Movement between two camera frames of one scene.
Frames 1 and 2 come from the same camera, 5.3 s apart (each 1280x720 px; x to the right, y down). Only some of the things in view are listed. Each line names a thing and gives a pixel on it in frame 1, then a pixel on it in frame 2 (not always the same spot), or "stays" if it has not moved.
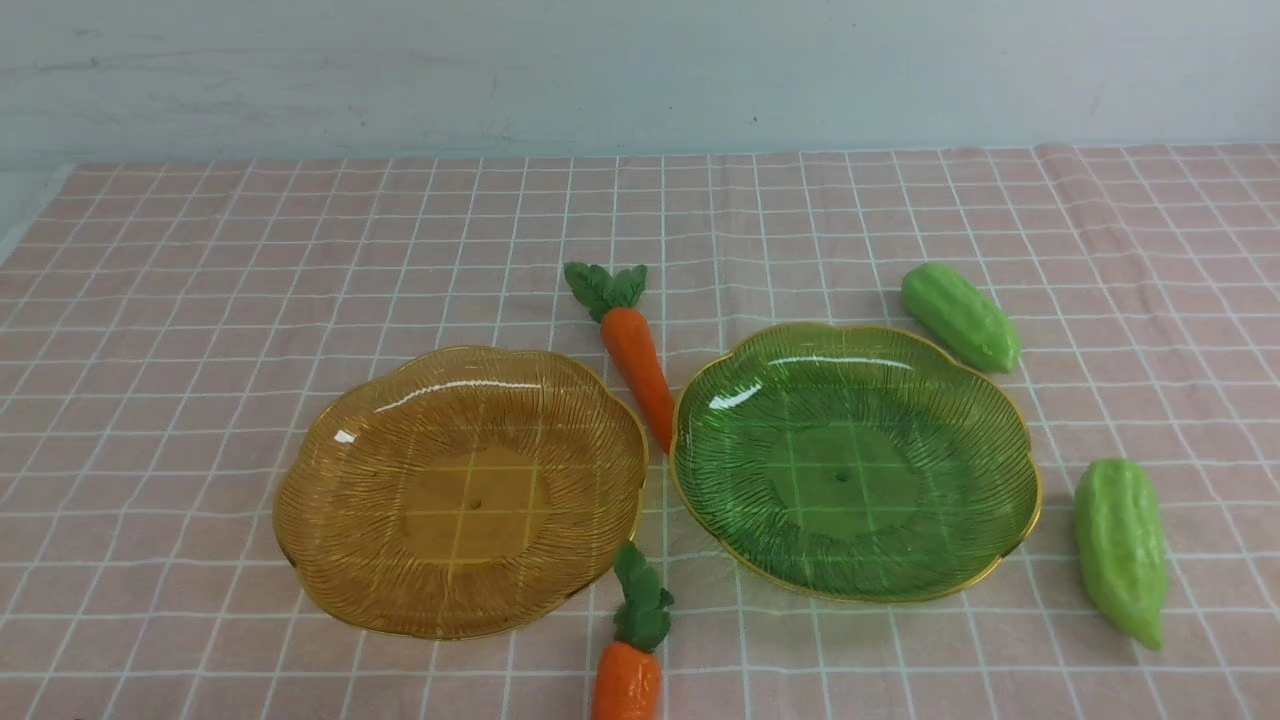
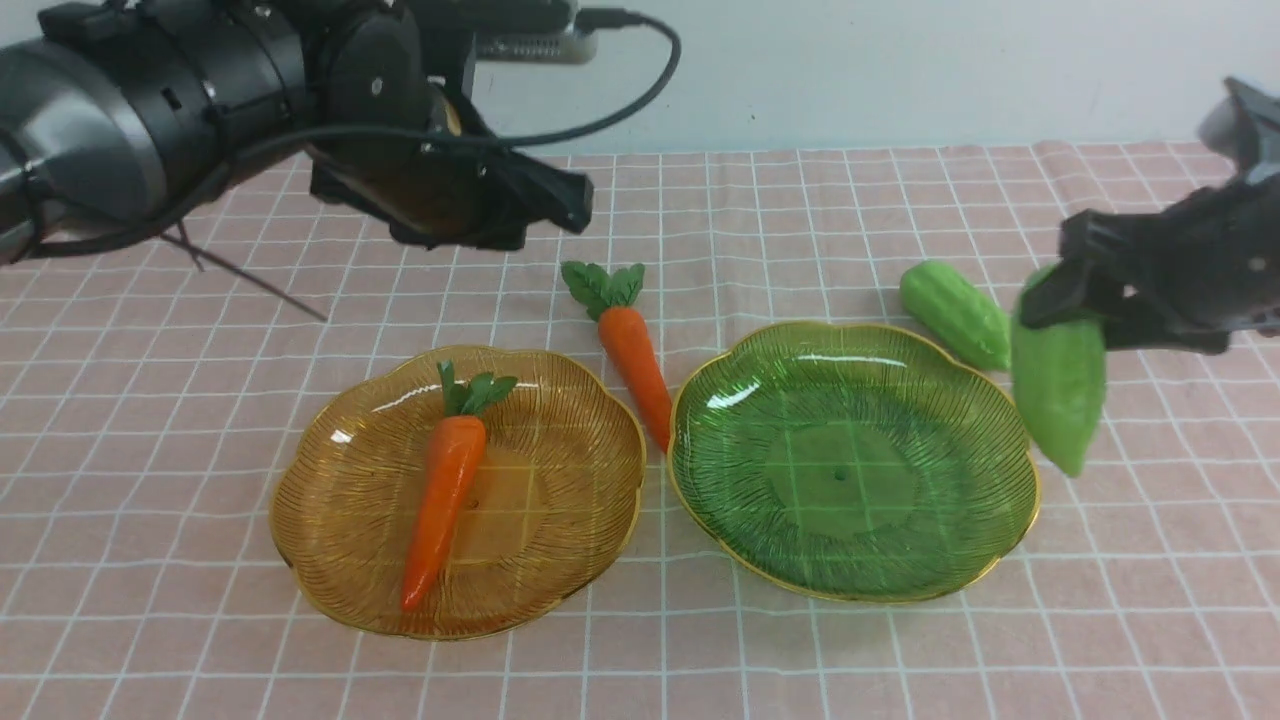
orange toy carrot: (629, 681) → (454, 478)
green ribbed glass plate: (868, 464) stays
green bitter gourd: (959, 318) stays
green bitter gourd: (1122, 538) → (1060, 374)
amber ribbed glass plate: (460, 493) stays
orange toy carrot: (610, 300) stays
